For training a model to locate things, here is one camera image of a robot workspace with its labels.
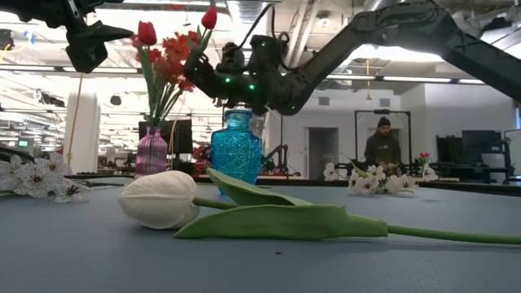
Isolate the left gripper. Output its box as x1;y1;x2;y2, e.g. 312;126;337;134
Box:
60;0;134;74

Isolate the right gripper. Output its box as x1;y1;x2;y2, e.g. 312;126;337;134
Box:
183;34;298;117

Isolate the red artificial tulip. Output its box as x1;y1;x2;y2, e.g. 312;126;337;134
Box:
185;7;219;62
136;20;160;128

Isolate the white artificial flower bunch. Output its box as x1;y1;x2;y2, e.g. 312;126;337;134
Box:
323;153;440;196
0;152;94;204

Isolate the blue patterned glass vase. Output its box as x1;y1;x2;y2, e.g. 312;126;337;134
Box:
209;108;264;195

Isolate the purple ribbed glass vase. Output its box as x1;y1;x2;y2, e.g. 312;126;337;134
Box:
134;125;169;179

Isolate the black monitor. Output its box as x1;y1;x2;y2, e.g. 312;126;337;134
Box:
138;119;194;155

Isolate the red background object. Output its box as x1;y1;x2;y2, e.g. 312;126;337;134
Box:
191;145;212;172

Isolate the white column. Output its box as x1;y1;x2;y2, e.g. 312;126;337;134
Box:
63;91;102;175

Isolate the white artificial tulip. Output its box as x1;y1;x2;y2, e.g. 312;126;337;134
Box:
117;167;521;246

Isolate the person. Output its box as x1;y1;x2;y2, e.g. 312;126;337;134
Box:
363;116;403;168

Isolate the black workstation desk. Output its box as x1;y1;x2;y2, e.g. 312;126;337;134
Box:
435;129;514;185

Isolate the yellow cable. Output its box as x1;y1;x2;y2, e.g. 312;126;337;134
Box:
67;72;85;166

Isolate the black gantry frame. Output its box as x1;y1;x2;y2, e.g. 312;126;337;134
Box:
353;108;412;172

